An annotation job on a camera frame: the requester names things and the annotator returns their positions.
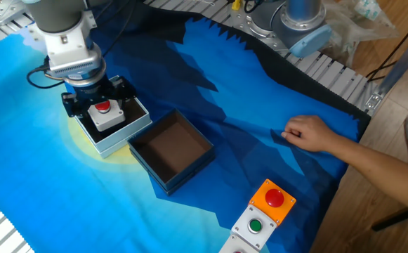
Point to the yellow clip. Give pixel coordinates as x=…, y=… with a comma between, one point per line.
x=236, y=5

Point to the silver metal bracket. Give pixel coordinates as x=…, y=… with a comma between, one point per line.
x=0, y=12

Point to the white green-button switch box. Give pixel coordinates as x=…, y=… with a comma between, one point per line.
x=254, y=226

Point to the light blue open box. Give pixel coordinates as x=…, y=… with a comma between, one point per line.
x=126, y=137

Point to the bare human hand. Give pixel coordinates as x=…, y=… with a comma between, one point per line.
x=309, y=135

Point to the blue mountain print cloth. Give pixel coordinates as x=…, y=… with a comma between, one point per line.
x=49, y=193

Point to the dark blue open box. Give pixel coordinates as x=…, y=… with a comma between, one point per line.
x=172, y=151

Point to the bare human forearm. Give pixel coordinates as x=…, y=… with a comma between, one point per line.
x=382, y=168

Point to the black floor bar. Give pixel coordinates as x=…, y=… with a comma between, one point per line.
x=393, y=219

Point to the aluminium frame profile with bracket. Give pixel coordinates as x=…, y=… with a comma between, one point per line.
x=403, y=59

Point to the orange red-button switch box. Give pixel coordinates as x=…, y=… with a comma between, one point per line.
x=272, y=202

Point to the clear plastic bag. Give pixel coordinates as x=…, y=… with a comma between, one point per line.
x=358, y=24

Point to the white red-button switch box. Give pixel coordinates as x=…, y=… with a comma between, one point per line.
x=107, y=117

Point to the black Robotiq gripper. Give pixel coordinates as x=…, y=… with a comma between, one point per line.
x=95, y=92

